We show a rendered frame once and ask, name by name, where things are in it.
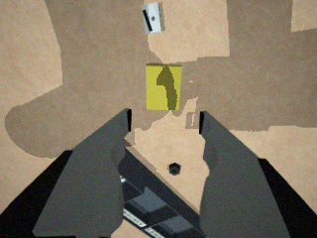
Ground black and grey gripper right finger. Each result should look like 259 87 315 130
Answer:
199 111 317 238

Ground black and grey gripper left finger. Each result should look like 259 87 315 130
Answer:
0 108 132 238

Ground dark grey rack of bins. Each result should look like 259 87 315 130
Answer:
118 148 207 238

